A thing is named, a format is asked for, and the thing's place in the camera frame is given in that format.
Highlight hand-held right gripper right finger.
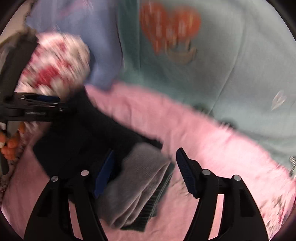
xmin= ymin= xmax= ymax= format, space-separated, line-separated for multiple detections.
xmin=176 ymin=147 xmax=270 ymax=241

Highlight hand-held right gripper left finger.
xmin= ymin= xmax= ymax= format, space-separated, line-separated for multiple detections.
xmin=23 ymin=149 xmax=116 ymax=241

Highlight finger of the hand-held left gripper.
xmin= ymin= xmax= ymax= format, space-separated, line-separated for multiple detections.
xmin=0 ymin=104 xmax=78 ymax=123
xmin=14 ymin=92 xmax=62 ymax=104

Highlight grey pants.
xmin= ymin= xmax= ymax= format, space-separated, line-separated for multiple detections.
xmin=96 ymin=142 xmax=172 ymax=229

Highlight dark navy pants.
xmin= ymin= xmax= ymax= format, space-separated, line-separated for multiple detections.
xmin=32 ymin=89 xmax=163 ymax=186

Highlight person's left forearm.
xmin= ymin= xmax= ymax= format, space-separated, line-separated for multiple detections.
xmin=17 ymin=32 xmax=91 ymax=100

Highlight pink floral blanket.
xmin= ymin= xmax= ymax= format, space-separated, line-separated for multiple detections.
xmin=0 ymin=83 xmax=295 ymax=241

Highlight orange patterned cloth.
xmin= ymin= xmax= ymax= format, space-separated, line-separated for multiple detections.
xmin=0 ymin=123 xmax=26 ymax=161

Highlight lavender cloth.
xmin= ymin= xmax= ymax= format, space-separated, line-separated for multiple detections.
xmin=25 ymin=0 xmax=126 ymax=91

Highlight teal heart-print sheet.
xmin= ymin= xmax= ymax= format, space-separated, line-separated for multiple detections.
xmin=117 ymin=0 xmax=296 ymax=179

